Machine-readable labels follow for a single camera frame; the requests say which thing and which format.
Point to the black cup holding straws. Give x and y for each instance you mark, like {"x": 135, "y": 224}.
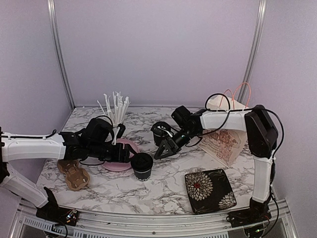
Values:
{"x": 118, "y": 125}

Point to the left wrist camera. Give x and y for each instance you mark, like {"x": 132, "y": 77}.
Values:
{"x": 117, "y": 134}

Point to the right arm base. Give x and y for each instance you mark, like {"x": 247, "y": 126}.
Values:
{"x": 257, "y": 212}

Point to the black floral square plate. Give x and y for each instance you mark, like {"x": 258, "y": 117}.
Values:
{"x": 209, "y": 191}

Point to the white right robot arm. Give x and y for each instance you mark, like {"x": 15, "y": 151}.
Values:
{"x": 262, "y": 137}

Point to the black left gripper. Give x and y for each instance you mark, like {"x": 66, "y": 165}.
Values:
{"x": 118, "y": 157}

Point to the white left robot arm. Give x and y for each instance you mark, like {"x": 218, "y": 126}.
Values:
{"x": 14, "y": 147}

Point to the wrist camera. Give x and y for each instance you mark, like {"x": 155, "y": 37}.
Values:
{"x": 117, "y": 134}
{"x": 162, "y": 131}

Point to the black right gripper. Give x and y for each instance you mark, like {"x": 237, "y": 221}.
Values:
{"x": 165, "y": 144}

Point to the black paper coffee cup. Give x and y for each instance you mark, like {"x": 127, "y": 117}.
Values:
{"x": 158, "y": 140}

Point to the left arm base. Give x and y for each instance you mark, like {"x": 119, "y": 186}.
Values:
{"x": 53, "y": 212}

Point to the brown cardboard cup carrier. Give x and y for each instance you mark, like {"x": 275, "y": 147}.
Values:
{"x": 76, "y": 177}

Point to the pink round plate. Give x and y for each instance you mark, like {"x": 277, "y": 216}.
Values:
{"x": 120, "y": 157}

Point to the black plastic cup lid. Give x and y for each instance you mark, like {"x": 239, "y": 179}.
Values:
{"x": 141, "y": 162}

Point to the cream bear paper bag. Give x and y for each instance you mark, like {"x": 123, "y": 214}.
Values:
{"x": 225, "y": 145}

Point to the white wrapped straws bundle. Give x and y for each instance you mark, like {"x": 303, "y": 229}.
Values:
{"x": 116, "y": 107}

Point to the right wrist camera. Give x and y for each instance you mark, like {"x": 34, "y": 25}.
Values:
{"x": 162, "y": 131}

